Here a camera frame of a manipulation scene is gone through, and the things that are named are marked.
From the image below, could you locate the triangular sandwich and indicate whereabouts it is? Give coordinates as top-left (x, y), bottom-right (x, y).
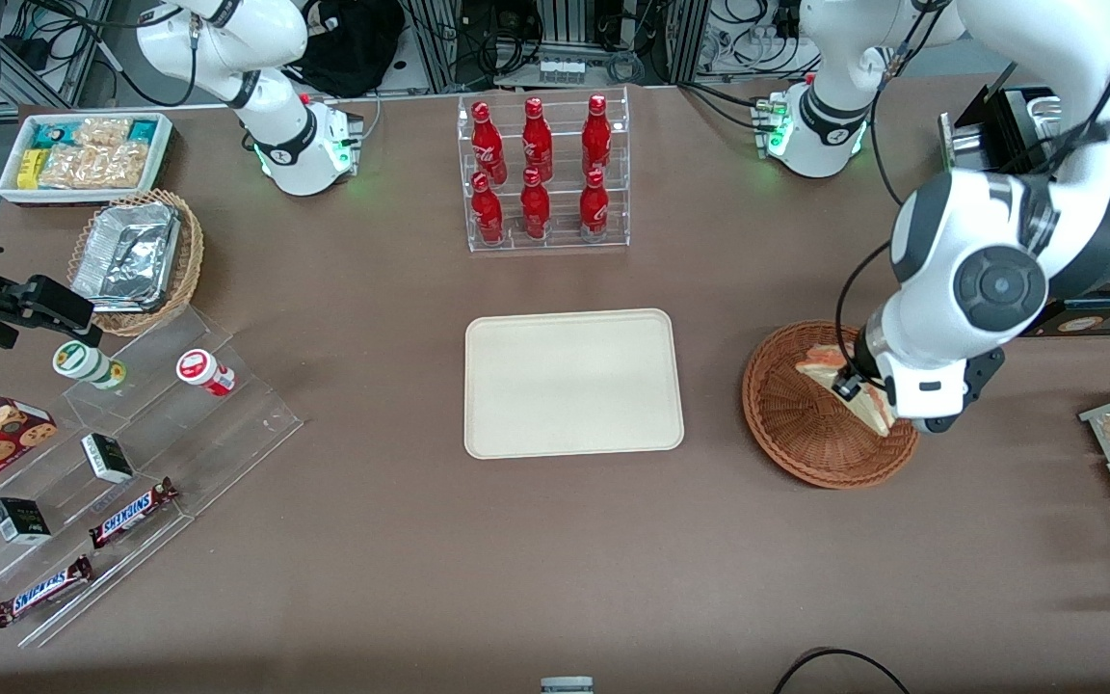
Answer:
top-left (794, 345), bottom-right (895, 437)

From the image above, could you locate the round brown wicker basket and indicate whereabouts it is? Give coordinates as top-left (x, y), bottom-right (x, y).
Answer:
top-left (742, 320), bottom-right (923, 490)

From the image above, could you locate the aluminium foil tray stack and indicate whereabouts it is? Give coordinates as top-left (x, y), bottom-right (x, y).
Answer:
top-left (71, 202), bottom-right (182, 314)

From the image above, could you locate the white snack tray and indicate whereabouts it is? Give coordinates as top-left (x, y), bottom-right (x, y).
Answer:
top-left (0, 113), bottom-right (175, 208)

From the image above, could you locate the oval light wicker basket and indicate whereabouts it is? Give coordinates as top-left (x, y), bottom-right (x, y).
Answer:
top-left (66, 189), bottom-right (204, 336)

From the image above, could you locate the cream plastic tray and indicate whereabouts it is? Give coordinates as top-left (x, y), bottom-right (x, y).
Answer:
top-left (463, 308), bottom-right (686, 461)

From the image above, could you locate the green cap small bottle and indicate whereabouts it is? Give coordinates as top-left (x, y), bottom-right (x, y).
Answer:
top-left (52, 340), bottom-right (127, 391)

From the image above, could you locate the clear rice cracker bag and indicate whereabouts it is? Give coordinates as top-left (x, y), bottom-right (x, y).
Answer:
top-left (40, 143), bottom-right (151, 190)
top-left (73, 118), bottom-right (132, 147)

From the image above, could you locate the red cap small bottle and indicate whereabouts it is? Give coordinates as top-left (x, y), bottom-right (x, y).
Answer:
top-left (176, 349), bottom-right (238, 398)

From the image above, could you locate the small black box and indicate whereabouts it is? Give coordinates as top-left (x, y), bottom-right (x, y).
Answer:
top-left (0, 497), bottom-right (52, 546)
top-left (81, 433), bottom-right (135, 485)

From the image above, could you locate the clear acrylic stepped display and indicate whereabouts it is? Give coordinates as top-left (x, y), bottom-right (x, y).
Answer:
top-left (0, 307), bottom-right (304, 649)

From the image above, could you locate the Snickers bar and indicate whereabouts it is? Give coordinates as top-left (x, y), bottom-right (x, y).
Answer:
top-left (88, 477), bottom-right (180, 550)
top-left (0, 555), bottom-right (93, 629)

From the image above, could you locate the black machine with yellow panel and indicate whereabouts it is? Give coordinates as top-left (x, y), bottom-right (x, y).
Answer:
top-left (938, 53), bottom-right (1110, 338)

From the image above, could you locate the red cola bottle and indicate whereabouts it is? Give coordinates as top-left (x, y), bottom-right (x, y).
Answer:
top-left (471, 172), bottom-right (505, 245)
top-left (521, 97), bottom-right (554, 182)
top-left (520, 168), bottom-right (551, 240)
top-left (471, 101), bottom-right (508, 184)
top-left (582, 94), bottom-right (612, 176)
top-left (579, 169), bottom-right (610, 242)

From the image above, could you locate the clear acrylic bottle rack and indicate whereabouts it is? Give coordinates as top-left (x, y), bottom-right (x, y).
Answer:
top-left (457, 87), bottom-right (631, 254)

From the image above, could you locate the black bag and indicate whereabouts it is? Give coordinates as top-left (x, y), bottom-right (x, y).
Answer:
top-left (287, 0), bottom-right (408, 98)

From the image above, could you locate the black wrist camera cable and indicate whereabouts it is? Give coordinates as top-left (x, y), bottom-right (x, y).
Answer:
top-left (834, 0), bottom-right (1110, 387)

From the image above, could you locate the black floor cable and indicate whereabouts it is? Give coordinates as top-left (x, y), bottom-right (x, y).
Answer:
top-left (772, 648), bottom-right (912, 694)

